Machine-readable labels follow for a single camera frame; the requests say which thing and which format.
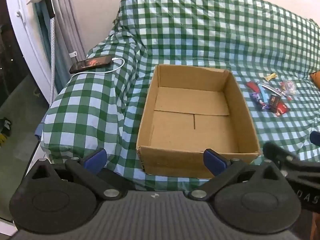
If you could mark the red snack packet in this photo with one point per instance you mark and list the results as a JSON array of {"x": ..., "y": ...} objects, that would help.
[{"x": 282, "y": 108}]

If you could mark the yellow snack bar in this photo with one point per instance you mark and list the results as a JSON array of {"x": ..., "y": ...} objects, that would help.
[{"x": 271, "y": 76}]

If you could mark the red-topped jelly stick packet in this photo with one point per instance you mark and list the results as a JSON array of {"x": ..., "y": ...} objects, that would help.
[{"x": 252, "y": 87}]

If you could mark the red white pointed packet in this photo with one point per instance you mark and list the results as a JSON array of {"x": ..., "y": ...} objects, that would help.
[{"x": 268, "y": 89}]

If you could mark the clear pink candy bag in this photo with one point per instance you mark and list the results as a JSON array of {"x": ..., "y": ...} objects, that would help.
[{"x": 287, "y": 87}]

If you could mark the yellow and white item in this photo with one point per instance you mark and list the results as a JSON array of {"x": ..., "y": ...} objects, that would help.
[{"x": 4, "y": 132}]

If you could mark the teal curtain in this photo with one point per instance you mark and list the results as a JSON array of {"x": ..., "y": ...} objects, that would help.
[{"x": 47, "y": 47}]

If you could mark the purple snack packet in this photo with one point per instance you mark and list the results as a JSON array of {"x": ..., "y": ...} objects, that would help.
[{"x": 258, "y": 101}]

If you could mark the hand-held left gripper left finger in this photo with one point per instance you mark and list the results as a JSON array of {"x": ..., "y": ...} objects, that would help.
[{"x": 96, "y": 160}]

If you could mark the orange cushion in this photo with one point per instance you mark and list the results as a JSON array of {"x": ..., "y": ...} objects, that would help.
[{"x": 316, "y": 78}]

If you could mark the grey curtain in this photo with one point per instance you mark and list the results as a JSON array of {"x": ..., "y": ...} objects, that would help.
[{"x": 70, "y": 30}]

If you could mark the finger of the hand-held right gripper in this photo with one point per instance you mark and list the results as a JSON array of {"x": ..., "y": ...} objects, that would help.
[
  {"x": 280, "y": 156},
  {"x": 315, "y": 138}
]

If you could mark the black smartphone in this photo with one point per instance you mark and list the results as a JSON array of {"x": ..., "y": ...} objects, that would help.
[{"x": 91, "y": 63}]

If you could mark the dark brown snack packet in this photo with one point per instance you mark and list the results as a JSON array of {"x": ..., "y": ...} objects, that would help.
[{"x": 273, "y": 101}]

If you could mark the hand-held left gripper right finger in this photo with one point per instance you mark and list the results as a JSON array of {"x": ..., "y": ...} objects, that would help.
[{"x": 212, "y": 160}]

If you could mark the brown cardboard box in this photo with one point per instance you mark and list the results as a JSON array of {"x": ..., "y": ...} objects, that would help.
[{"x": 190, "y": 105}]

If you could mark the small white clip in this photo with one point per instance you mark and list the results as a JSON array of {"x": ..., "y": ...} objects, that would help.
[{"x": 73, "y": 54}]

